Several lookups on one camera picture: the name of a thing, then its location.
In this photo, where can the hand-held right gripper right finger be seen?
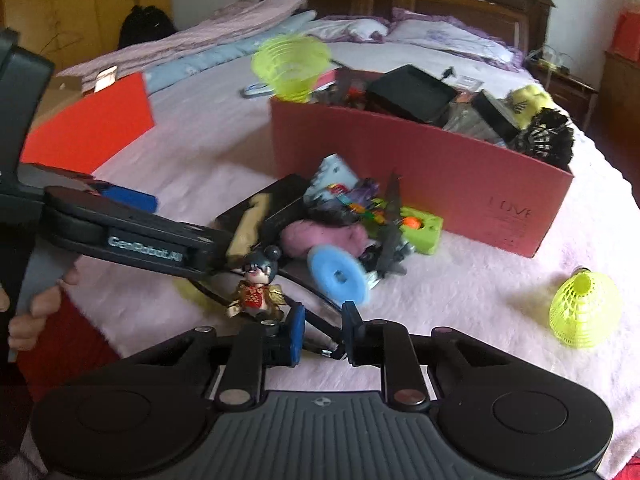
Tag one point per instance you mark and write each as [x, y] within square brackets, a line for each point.
[352, 335]

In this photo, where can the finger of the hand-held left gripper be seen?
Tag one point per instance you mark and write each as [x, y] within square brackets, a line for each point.
[212, 252]
[130, 200]

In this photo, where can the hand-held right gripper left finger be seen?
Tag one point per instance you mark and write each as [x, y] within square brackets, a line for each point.
[295, 335]

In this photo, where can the beige wooden number piece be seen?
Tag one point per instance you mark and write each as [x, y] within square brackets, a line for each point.
[250, 225]

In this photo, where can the black rectangular box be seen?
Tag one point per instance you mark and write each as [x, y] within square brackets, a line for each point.
[285, 197]

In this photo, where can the pink cardboard box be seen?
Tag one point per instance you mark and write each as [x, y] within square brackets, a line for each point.
[450, 185]

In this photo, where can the black plastic tray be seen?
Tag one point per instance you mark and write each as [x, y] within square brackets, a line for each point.
[410, 92]

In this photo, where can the black feather shuttlecock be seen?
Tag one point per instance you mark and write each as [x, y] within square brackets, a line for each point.
[545, 140]

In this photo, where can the person's left hand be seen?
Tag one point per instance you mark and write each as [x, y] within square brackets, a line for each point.
[30, 332]

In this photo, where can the small doll figurine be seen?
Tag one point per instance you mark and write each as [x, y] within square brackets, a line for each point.
[255, 290]

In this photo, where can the blue plastic disc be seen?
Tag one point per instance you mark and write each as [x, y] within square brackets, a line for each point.
[335, 272]

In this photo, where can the orange-red box lid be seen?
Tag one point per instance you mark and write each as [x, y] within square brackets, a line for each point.
[90, 130]

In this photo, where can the purple plush toy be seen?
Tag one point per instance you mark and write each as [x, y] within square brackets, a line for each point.
[325, 237]

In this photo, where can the black toy plane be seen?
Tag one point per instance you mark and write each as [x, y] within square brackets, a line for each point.
[392, 240]

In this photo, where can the red patterned cloth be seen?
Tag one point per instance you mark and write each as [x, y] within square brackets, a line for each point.
[75, 340]

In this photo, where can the smartphone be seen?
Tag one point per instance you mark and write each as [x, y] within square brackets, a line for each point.
[105, 79]

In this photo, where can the green toy block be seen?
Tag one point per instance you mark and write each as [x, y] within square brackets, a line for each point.
[425, 232]

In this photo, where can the brown cardboard box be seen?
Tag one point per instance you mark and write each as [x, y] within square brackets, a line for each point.
[57, 97]

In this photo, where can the small grey studded plate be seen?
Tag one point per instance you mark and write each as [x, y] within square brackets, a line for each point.
[332, 175]

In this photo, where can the light blue blanket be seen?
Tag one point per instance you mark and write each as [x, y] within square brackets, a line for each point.
[210, 62]

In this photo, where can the black backpack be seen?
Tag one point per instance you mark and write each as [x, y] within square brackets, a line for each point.
[147, 27]

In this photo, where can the pink quilt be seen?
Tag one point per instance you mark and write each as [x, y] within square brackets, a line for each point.
[200, 35]

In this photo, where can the yellow wooden wardrobe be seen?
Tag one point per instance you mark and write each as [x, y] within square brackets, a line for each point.
[75, 5]

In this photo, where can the yellow plastic shuttlecock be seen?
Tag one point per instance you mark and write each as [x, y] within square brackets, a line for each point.
[292, 65]
[585, 310]

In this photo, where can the black case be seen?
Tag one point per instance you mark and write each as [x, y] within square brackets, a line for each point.
[495, 112]

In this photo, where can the purple frilled pillow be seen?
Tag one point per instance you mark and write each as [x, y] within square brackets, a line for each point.
[450, 37]
[355, 29]

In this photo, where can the clear plastic case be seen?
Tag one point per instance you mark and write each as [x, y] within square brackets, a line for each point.
[470, 82]

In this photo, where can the yellow plush toy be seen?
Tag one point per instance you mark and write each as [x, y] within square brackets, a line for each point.
[532, 102]

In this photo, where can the wooden nightstand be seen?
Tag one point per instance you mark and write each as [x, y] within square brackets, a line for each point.
[565, 92]

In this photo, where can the wooden cabinet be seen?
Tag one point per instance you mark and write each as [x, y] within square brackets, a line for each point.
[622, 110]

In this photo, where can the floral curtain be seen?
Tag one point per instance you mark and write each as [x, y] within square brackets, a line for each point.
[627, 32]

